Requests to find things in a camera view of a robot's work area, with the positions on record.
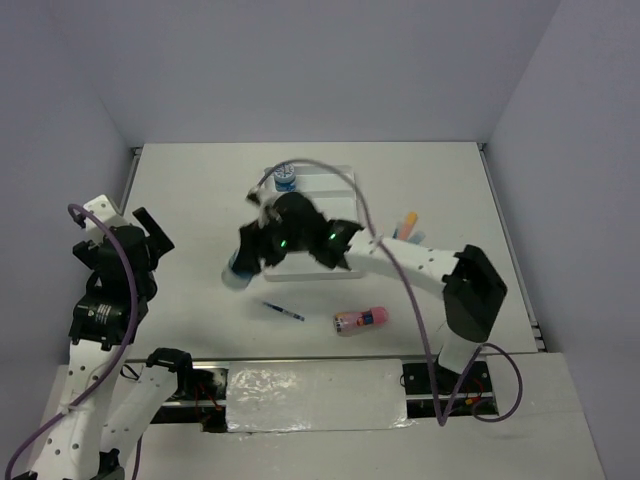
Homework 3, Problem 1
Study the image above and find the blue paint jar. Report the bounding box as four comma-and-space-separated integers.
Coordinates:
221, 250, 254, 291
272, 163, 297, 192

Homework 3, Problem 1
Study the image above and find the pink capsule pencil case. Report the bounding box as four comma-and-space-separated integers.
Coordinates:
333, 307, 389, 336

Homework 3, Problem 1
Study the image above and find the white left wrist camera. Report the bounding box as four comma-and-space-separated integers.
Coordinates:
83, 194, 127, 244

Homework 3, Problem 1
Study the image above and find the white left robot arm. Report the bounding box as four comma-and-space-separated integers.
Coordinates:
17, 195, 196, 479

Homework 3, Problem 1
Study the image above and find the silver foil plate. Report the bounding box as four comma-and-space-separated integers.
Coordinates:
226, 359, 411, 433

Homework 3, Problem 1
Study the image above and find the orange pink highlighter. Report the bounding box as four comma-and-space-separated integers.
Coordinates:
395, 211, 418, 240

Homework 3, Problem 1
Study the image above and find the blue highlighter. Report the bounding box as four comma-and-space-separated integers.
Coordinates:
407, 231, 426, 245

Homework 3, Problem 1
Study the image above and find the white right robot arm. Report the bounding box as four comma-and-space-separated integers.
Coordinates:
221, 188, 507, 391

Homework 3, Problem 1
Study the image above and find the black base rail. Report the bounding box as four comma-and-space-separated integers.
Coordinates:
122, 354, 501, 434

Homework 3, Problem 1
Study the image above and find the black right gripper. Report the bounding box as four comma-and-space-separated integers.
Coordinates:
234, 207, 312, 272

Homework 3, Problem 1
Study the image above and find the white compartment tray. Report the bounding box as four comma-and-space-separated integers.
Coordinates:
261, 164, 365, 283

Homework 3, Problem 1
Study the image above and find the blue pen refill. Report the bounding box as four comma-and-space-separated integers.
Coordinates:
261, 301, 305, 321

